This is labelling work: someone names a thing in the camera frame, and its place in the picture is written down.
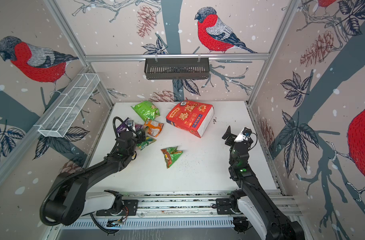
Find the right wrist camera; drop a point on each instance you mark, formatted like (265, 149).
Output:
(243, 136)

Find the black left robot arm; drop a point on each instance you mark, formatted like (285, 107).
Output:
(65, 201)

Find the bright green chips bag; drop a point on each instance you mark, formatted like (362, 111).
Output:
(146, 110)

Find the purple snack packet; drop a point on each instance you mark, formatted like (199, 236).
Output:
(122, 127)

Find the dark green snack packet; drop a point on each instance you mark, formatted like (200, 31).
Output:
(145, 143)

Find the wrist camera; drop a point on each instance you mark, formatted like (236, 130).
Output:
(243, 136)
(130, 124)

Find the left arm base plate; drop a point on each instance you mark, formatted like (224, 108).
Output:
(120, 207)

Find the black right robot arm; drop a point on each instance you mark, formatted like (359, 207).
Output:
(251, 199)

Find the white wire mesh shelf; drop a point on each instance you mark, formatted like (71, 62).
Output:
(62, 117)

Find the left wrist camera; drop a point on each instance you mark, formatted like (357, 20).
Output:
(130, 124)

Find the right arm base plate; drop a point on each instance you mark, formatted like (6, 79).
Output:
(236, 203)

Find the aluminium mounting rail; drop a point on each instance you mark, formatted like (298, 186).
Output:
(180, 205)

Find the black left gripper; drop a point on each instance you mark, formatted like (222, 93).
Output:
(140, 138)

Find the black hanging wall basket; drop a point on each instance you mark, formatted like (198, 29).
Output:
(177, 69)

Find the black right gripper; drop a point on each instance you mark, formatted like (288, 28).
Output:
(229, 134)

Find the orange rainbow candy packet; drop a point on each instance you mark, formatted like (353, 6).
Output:
(153, 128)

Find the red paper gift bag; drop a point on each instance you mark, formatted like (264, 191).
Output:
(193, 117)

